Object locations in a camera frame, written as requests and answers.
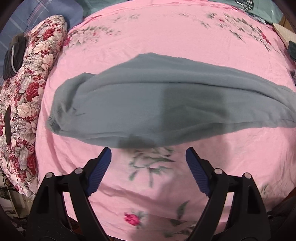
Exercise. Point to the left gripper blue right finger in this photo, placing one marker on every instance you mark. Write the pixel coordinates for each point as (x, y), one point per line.
(196, 167)

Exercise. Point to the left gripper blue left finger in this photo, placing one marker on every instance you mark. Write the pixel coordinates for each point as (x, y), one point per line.
(95, 170)

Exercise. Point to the grey fleece pants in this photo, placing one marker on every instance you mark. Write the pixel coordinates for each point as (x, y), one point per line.
(156, 101)

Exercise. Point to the pink floral bed sheet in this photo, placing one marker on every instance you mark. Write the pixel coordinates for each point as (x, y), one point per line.
(150, 194)

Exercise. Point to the black smartphone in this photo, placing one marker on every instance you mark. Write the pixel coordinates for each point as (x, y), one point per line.
(7, 125)

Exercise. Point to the red floral quilt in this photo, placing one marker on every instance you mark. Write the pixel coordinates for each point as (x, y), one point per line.
(24, 92)

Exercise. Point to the dark grey folded garment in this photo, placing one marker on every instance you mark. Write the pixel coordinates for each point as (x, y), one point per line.
(13, 59)

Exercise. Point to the dark teal garment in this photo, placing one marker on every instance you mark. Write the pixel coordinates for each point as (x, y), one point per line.
(292, 50)

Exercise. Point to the cream textured pillow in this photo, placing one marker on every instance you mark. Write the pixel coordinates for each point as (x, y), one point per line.
(285, 34)

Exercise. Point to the blue plaid pillow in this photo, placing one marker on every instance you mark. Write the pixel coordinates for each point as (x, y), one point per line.
(29, 13)

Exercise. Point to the teal heart print pillow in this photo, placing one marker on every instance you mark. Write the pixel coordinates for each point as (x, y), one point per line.
(264, 9)

